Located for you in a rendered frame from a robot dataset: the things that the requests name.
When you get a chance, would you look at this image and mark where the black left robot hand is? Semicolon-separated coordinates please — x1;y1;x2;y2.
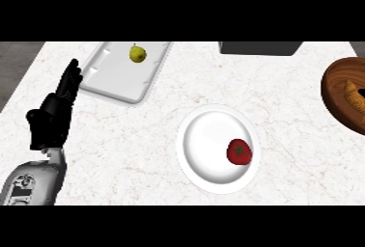
23;58;84;151

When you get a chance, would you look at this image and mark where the white round plate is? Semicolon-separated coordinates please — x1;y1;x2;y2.
175;103;263;196

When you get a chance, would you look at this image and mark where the brown wooden bowl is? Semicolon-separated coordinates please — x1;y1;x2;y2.
319;56;365;136

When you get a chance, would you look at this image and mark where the white rectangular tray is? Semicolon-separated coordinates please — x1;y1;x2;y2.
78;41;174;105

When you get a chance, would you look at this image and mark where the yellow pear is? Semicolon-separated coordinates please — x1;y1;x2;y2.
128;43;147;64

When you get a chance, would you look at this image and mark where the red tomato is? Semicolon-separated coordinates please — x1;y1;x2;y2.
224;138;254;166

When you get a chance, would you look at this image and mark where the dark grey appliance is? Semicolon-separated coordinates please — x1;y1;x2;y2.
218;41;304;57

